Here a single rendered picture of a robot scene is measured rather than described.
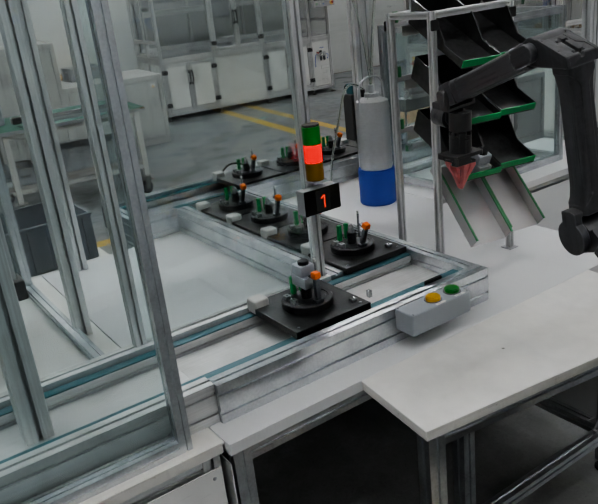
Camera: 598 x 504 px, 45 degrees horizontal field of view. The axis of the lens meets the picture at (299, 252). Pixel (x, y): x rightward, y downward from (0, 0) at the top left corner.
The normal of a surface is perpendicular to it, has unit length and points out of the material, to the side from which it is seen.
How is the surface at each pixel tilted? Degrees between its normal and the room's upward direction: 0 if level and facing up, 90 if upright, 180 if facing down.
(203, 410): 90
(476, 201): 45
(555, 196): 90
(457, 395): 0
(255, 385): 90
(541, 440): 0
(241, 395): 90
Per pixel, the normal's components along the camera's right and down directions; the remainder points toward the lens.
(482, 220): 0.22, -0.46
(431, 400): -0.11, -0.93
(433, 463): 0.46, 0.27
